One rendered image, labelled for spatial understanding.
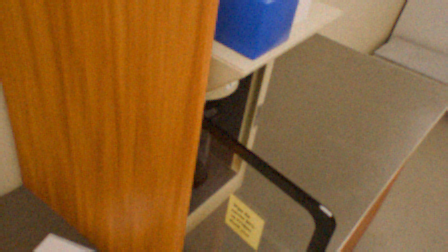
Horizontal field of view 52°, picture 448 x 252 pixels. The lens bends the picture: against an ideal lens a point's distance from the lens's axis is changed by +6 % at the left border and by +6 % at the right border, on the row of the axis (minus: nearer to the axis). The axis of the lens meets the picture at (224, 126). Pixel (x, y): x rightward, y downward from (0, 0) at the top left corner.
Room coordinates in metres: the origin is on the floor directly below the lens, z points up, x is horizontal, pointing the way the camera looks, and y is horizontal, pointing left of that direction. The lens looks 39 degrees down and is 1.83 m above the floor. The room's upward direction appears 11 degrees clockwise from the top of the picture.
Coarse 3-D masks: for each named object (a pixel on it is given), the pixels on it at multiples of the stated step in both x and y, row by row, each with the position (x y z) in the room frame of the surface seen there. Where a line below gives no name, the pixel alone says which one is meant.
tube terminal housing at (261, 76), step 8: (272, 64) 0.86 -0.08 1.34; (256, 72) 0.86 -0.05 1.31; (264, 72) 0.84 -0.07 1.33; (256, 80) 0.87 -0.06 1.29; (264, 80) 0.84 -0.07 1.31; (256, 88) 0.87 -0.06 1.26; (264, 88) 0.85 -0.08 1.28; (256, 96) 0.87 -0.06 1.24; (264, 96) 0.86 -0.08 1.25; (248, 104) 0.86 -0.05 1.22; (256, 104) 0.87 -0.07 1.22; (248, 112) 0.87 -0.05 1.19; (256, 112) 0.84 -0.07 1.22; (248, 120) 0.87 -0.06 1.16; (248, 128) 0.87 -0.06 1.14; (256, 128) 0.86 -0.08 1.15; (240, 136) 0.85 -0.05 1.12; (248, 136) 0.87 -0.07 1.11; (248, 144) 0.84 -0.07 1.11
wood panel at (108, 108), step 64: (0, 0) 0.70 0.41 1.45; (64, 0) 0.61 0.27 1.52; (128, 0) 0.54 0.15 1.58; (192, 0) 0.48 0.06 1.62; (0, 64) 0.72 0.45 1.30; (64, 64) 0.62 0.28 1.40; (128, 64) 0.54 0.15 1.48; (192, 64) 0.48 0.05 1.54; (64, 128) 0.63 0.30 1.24; (128, 128) 0.54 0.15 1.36; (192, 128) 0.48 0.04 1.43; (64, 192) 0.64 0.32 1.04; (128, 192) 0.54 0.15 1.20
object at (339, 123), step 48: (336, 48) 1.80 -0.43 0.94; (288, 96) 1.35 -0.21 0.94; (336, 96) 1.41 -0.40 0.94; (384, 96) 1.47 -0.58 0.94; (432, 96) 1.53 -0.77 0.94; (288, 144) 1.08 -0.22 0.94; (336, 144) 1.12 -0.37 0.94; (384, 144) 1.17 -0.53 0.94; (336, 192) 0.91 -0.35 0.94; (0, 240) 0.57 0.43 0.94; (336, 240) 0.74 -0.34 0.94
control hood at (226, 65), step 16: (320, 16) 0.76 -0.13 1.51; (336, 16) 0.78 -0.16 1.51; (304, 32) 0.69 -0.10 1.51; (224, 48) 0.59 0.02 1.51; (288, 48) 0.64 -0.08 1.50; (224, 64) 0.55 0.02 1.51; (240, 64) 0.55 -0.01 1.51; (256, 64) 0.56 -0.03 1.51; (208, 80) 0.56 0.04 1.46; (224, 80) 0.55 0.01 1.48
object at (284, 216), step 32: (224, 160) 0.52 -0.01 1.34; (256, 160) 0.49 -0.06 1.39; (192, 192) 0.56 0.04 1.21; (224, 192) 0.51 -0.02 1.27; (256, 192) 0.48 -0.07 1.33; (288, 192) 0.44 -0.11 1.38; (192, 224) 0.55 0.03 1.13; (224, 224) 0.50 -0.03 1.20; (288, 224) 0.43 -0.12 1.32; (320, 224) 0.41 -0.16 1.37
